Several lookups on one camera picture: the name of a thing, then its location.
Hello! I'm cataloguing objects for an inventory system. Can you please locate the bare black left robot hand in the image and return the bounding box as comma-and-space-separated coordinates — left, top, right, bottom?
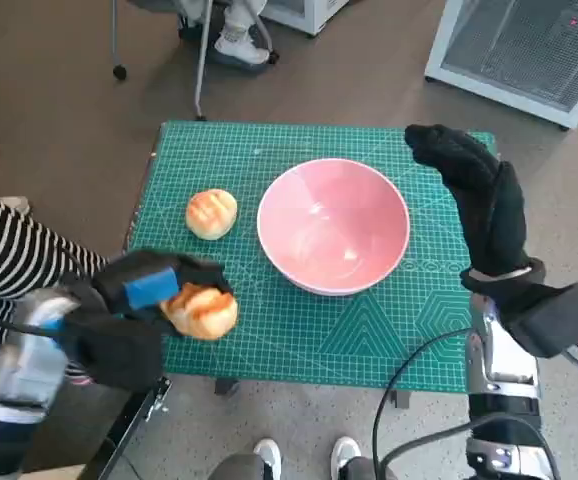
91, 251, 235, 336

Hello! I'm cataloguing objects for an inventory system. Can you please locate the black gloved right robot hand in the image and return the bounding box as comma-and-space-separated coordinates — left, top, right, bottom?
403, 123, 529, 276

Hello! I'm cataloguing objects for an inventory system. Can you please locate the long toasted toy bread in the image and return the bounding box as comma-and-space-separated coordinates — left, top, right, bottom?
160, 282, 240, 342

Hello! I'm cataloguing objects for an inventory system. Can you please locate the round toy bread bun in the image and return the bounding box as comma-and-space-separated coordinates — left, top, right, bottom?
184, 188, 239, 241

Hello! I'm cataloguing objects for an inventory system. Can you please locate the pink bowl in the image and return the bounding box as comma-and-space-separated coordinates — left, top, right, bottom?
256, 158, 412, 297

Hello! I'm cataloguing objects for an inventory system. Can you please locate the person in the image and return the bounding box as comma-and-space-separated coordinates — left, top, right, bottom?
213, 0, 270, 64
0, 184, 108, 386

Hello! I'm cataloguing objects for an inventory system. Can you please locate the green cutting mat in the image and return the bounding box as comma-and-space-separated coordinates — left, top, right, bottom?
126, 119, 495, 394

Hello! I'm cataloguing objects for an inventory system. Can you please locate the beige shoe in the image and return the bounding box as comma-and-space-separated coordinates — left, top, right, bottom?
0, 196, 31, 214

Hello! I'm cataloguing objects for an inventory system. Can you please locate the white appliance with grille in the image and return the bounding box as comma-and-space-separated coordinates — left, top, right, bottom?
423, 0, 578, 131

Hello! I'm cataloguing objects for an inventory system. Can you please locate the grey metal chair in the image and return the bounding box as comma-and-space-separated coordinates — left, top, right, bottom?
111, 0, 278, 121

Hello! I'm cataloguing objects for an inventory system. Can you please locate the white sneaker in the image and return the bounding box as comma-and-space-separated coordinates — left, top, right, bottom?
330, 436, 363, 480
253, 438, 283, 480

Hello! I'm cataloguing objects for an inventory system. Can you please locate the white cabinet with vents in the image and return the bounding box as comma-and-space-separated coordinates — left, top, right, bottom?
258, 0, 350, 37

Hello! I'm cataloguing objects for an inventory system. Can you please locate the dark grey leg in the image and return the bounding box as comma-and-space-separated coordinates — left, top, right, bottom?
341, 457, 398, 480

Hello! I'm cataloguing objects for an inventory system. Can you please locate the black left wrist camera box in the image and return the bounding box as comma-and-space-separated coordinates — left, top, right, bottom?
61, 312, 166, 392

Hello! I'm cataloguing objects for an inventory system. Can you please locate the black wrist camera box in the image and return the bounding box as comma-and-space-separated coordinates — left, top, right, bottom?
61, 312, 166, 392
498, 282, 578, 359

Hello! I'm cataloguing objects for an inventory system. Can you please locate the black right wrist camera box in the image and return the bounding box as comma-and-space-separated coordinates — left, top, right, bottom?
498, 282, 578, 359

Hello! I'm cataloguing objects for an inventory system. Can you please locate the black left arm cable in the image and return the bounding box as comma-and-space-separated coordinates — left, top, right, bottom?
0, 319, 68, 339

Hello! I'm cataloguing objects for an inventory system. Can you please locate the black frame with latch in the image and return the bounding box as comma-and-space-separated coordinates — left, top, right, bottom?
83, 377, 173, 480

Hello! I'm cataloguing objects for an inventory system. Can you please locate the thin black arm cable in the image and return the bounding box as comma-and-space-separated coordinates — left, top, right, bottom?
371, 328, 470, 480

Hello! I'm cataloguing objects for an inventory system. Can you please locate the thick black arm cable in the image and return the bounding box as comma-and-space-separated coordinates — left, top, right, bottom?
378, 412, 563, 480

